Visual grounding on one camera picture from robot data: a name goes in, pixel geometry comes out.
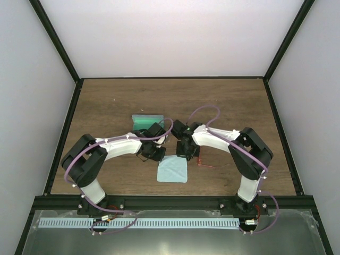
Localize clear plastic sheet cover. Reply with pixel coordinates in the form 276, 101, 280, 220
23, 210, 325, 254

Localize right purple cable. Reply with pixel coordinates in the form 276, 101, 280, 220
185, 106, 279, 235

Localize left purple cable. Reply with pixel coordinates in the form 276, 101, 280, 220
65, 118, 175, 236

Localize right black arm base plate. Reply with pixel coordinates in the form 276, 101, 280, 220
218, 195, 268, 217

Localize black aluminium frame rail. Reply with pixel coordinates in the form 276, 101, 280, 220
32, 194, 316, 211

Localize red transparent sunglasses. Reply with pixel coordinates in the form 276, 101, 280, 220
197, 158, 215, 168

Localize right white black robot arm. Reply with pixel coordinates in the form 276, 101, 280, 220
171, 120, 274, 214

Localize blue green glasses case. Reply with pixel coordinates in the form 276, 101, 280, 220
132, 114, 164, 131

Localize light blue cleaning cloth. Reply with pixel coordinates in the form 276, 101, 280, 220
157, 155, 188, 183

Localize purple cable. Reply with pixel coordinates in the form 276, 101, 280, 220
65, 118, 175, 236
185, 106, 279, 235

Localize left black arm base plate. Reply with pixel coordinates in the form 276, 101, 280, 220
77, 195, 125, 216

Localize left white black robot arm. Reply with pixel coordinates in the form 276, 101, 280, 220
61, 123, 167, 215

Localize light blue slotted cable duct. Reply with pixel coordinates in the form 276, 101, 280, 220
38, 217, 240, 230

